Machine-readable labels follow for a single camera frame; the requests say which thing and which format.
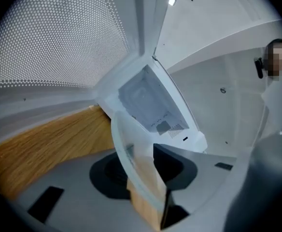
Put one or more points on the black head-worn camera mount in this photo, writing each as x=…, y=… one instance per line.
x=259, y=68

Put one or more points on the small round metal wall fixture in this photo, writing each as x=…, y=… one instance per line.
x=222, y=90

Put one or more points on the person's white shirt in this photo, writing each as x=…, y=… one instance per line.
x=276, y=120

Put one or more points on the square ceiling light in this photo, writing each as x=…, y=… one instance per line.
x=172, y=1

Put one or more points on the white microwave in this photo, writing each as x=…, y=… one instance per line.
x=145, y=93

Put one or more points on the person's head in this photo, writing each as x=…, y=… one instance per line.
x=278, y=57

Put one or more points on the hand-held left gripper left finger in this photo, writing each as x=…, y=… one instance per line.
x=78, y=178

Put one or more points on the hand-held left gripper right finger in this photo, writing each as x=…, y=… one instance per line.
x=199, y=163

